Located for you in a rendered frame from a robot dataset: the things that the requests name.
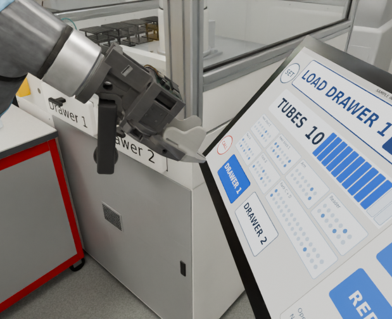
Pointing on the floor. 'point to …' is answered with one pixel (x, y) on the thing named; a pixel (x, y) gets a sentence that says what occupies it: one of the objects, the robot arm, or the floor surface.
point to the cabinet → (147, 228)
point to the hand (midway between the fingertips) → (196, 159)
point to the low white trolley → (24, 212)
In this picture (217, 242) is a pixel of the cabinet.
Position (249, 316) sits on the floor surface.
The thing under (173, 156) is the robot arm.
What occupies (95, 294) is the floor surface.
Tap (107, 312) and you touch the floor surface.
